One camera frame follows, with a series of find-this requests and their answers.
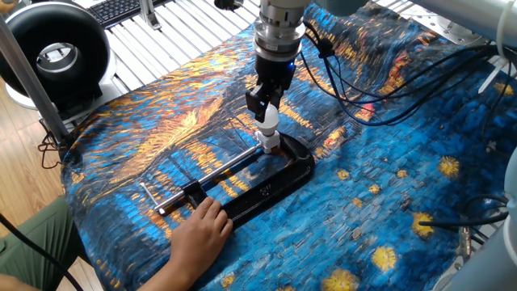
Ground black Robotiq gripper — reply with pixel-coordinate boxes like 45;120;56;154
245;54;296;124

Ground green trousers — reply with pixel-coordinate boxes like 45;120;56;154
0;196;82;291

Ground white light bulb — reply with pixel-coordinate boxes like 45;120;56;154
256;103;280;137

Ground black base cable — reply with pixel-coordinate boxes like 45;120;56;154
418;193;511;247

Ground person's right hand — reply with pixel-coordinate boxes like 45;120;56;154
168;196;234;280

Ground black computer keyboard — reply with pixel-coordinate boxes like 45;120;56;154
86;0;170;28

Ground black ring shaped fan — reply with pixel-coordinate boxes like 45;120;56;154
0;2;118;118

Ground thick black cable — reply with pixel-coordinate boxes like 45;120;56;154
0;213;84;291

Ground starry night painted tablecloth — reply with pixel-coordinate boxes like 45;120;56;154
60;2;517;291

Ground person's right forearm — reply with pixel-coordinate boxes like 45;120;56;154
137;262;195;291

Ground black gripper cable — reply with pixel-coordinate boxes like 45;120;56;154
301;19;517;127

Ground aluminium frame post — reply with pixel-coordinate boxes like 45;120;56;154
139;0;162;30
0;15;72;145

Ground dark tangled cord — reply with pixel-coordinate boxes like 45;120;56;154
38;120;65;171

